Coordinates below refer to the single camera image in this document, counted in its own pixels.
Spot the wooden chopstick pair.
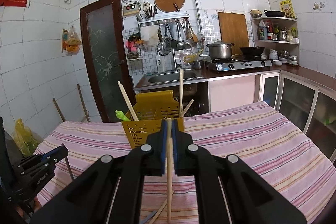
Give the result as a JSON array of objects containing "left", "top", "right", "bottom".
[
  {"left": 117, "top": 81, "right": 138, "bottom": 121},
  {"left": 179, "top": 69, "right": 184, "bottom": 118}
]

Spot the green frog handle fork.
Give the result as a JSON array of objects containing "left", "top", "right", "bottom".
[{"left": 115, "top": 110, "right": 130, "bottom": 122}]

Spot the long wooden chopstick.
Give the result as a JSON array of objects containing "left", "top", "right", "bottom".
[{"left": 179, "top": 99, "right": 194, "bottom": 118}]

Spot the wooden stick against wall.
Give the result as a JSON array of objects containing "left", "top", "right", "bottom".
[{"left": 52, "top": 98, "right": 66, "bottom": 122}]

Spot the rectangular wooden cutting board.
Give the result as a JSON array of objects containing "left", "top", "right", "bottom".
[{"left": 218, "top": 12, "right": 249, "bottom": 55}]

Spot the pink striped tablecloth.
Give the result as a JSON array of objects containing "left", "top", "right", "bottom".
[{"left": 36, "top": 102, "right": 335, "bottom": 223}]

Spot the dark glass door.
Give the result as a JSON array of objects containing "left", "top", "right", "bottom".
[{"left": 80, "top": 0, "right": 135, "bottom": 123}]

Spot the hanging utensil rack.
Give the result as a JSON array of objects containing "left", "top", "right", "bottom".
[{"left": 138, "top": 12, "right": 206, "bottom": 59}]

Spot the yellow plastic bag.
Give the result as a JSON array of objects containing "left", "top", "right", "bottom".
[{"left": 13, "top": 118, "right": 39, "bottom": 157}]

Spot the wooden chopstick behind finger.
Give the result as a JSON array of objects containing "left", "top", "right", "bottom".
[{"left": 166, "top": 118, "right": 173, "bottom": 223}]

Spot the orange hanging bag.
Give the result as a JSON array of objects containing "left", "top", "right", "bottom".
[{"left": 61, "top": 26, "right": 82, "bottom": 55}]

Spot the white electric box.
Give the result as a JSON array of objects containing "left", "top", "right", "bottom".
[{"left": 122, "top": 3, "right": 141, "bottom": 16}]

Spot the glass door cabinet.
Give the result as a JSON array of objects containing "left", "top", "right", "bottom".
[{"left": 255, "top": 72, "right": 335, "bottom": 163}]

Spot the corner wall shelf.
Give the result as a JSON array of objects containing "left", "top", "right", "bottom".
[{"left": 249, "top": 9, "right": 300, "bottom": 66}]

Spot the gas stove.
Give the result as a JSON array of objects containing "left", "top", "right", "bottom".
[{"left": 205, "top": 60, "right": 272, "bottom": 73}]

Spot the yellow plastic utensil basket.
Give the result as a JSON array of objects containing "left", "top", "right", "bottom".
[{"left": 121, "top": 90, "right": 185, "bottom": 148}]

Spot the steel kitchen sink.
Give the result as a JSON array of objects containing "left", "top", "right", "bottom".
[{"left": 143, "top": 69, "right": 203, "bottom": 86}]

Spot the yellow wall poster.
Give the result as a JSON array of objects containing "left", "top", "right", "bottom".
[{"left": 279, "top": 0, "right": 297, "bottom": 19}]

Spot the black wok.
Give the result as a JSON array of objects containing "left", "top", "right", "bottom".
[{"left": 240, "top": 46, "right": 265, "bottom": 61}]

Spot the steel cooking pot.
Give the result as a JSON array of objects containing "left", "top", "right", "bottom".
[{"left": 206, "top": 40, "right": 235, "bottom": 60}]

